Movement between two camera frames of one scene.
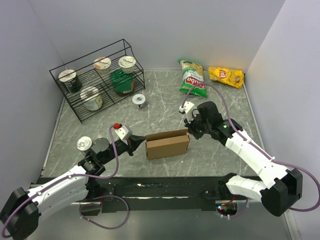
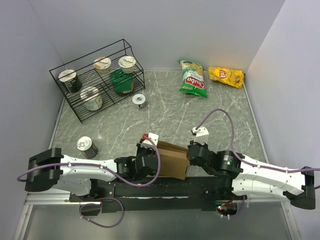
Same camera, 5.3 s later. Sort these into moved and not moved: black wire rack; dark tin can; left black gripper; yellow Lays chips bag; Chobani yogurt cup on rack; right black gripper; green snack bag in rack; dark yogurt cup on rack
Moved: left black gripper; right black gripper
Not moved: dark tin can; dark yogurt cup on rack; Chobani yogurt cup on rack; black wire rack; green snack bag in rack; yellow Lays chips bag
